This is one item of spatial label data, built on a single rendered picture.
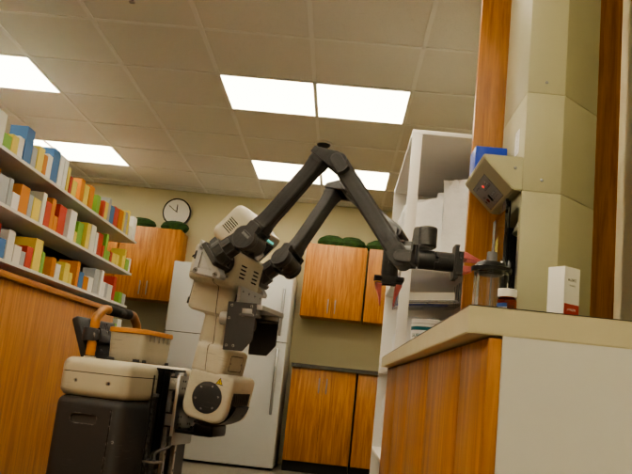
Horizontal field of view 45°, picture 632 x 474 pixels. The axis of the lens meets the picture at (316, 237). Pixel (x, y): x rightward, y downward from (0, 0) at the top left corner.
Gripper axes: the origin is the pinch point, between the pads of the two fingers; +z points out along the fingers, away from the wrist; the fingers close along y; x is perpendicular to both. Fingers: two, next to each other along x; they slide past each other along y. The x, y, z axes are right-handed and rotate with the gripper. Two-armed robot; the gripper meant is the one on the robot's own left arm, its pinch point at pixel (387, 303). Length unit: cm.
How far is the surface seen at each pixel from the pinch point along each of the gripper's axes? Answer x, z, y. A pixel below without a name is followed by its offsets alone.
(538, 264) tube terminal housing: -46, -10, 39
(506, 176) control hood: -46, -35, 28
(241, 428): 442, 77, -94
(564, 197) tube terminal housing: -44, -31, 45
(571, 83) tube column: -44, -66, 46
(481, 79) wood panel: -9, -80, 25
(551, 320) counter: -150, 17, 14
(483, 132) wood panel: -9, -61, 27
